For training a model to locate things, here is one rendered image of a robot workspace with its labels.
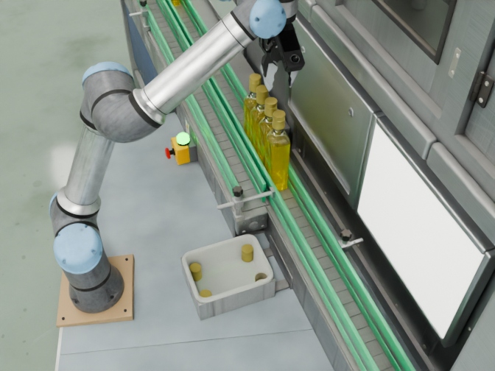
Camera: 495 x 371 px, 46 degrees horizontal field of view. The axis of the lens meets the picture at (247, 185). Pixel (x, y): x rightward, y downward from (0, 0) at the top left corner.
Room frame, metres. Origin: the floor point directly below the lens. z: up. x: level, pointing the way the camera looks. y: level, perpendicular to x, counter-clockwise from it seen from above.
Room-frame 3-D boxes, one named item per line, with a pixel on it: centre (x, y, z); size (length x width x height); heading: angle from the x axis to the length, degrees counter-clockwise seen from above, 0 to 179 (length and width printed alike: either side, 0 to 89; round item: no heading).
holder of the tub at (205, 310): (0.96, 0.03, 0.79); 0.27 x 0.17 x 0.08; 111
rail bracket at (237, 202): (1.09, 0.00, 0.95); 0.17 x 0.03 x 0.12; 111
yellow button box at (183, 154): (1.47, 0.22, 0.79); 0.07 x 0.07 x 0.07; 21
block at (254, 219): (1.10, -0.01, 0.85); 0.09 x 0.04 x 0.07; 111
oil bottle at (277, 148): (1.21, -0.08, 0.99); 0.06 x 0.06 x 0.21; 20
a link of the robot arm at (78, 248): (0.92, 0.43, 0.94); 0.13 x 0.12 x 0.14; 20
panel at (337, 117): (1.05, -0.29, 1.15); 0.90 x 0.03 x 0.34; 21
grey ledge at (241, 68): (1.91, 0.07, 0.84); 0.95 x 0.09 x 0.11; 21
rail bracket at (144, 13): (2.06, 0.43, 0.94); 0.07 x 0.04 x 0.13; 111
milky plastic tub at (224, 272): (0.95, 0.06, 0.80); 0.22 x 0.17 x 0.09; 111
